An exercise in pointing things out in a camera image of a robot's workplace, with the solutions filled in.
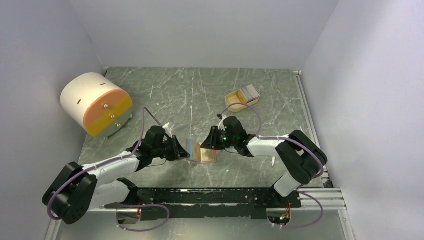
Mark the tan leather card holder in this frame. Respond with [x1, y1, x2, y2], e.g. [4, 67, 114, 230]
[185, 139, 221, 164]

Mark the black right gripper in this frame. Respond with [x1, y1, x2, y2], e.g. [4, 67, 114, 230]
[200, 126, 237, 151]

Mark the beige oval tray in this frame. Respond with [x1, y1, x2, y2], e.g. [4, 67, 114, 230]
[224, 90, 261, 113]

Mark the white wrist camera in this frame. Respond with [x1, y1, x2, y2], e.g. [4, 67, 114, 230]
[217, 114, 227, 128]
[162, 121, 176, 137]

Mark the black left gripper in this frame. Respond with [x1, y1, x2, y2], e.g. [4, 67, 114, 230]
[152, 134, 190, 161]

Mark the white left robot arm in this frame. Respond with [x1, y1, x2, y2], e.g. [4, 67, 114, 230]
[42, 125, 190, 225]

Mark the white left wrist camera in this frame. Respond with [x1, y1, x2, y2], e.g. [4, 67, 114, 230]
[162, 121, 176, 137]

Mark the stack of credit cards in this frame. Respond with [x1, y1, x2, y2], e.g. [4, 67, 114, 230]
[236, 84, 260, 104]

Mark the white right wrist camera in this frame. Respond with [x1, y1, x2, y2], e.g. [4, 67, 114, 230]
[217, 114, 227, 128]

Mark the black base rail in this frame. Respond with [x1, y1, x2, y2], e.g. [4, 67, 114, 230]
[106, 186, 302, 221]

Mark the white cylindrical drawer unit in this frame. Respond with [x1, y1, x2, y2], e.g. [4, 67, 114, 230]
[60, 72, 133, 139]

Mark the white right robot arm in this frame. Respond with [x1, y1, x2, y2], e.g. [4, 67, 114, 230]
[200, 114, 328, 207]

